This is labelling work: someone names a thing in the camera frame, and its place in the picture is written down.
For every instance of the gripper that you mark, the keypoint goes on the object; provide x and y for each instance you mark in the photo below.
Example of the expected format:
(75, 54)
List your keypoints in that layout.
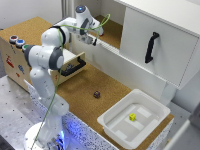
(86, 38)

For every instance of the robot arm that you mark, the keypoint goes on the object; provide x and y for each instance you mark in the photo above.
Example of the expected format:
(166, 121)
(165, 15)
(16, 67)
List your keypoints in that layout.
(43, 58)

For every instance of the wooden drawer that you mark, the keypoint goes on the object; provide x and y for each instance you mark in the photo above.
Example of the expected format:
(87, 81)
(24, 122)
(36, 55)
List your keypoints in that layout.
(74, 59)

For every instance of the wooden drawer box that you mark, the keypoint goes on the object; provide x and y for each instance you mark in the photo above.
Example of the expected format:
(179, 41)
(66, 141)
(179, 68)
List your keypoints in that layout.
(31, 28)

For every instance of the purple block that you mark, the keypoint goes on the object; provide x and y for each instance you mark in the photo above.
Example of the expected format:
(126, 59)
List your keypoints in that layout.
(96, 94)

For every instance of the white cabinet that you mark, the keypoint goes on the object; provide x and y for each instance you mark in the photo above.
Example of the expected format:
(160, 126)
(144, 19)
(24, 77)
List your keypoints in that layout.
(133, 75)

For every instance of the green button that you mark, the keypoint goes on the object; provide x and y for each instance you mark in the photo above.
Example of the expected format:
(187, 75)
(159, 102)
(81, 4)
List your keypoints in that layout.
(25, 47)

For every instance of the blue button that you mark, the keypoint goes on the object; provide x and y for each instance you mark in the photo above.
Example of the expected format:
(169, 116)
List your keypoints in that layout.
(20, 42)

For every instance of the red button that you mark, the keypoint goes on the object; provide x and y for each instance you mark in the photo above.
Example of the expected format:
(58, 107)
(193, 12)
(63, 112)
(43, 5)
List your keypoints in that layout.
(13, 38)

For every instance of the white sliding door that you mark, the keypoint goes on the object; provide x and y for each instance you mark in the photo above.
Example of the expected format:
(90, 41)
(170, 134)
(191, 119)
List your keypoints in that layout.
(173, 53)

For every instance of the white plastic box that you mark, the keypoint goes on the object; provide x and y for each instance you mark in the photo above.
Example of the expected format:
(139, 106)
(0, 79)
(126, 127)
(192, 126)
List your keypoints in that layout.
(116, 123)

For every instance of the yellow block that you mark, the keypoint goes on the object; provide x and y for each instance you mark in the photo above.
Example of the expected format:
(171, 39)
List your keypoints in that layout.
(132, 117)

